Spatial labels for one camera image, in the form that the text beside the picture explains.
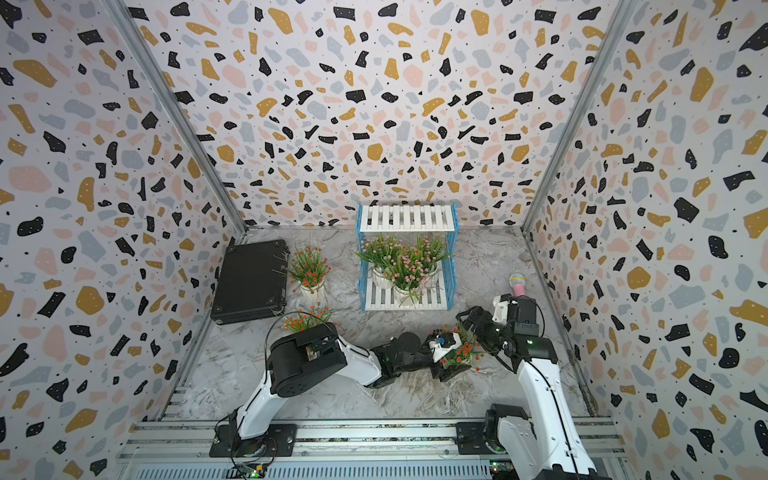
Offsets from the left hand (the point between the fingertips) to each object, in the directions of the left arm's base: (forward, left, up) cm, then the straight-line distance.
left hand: (469, 353), depth 80 cm
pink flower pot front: (+23, +17, +7) cm, 30 cm away
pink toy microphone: (+27, -22, -6) cm, 35 cm away
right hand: (+6, 0, +5) cm, 8 cm away
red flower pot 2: (-2, +1, +5) cm, 6 cm away
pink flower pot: (+33, +7, +6) cm, 34 cm away
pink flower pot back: (+28, +26, +10) cm, 40 cm away
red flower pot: (+24, +46, +6) cm, 53 cm away
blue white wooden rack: (+23, +6, -7) cm, 24 cm away
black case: (+31, +71, -9) cm, 78 cm away
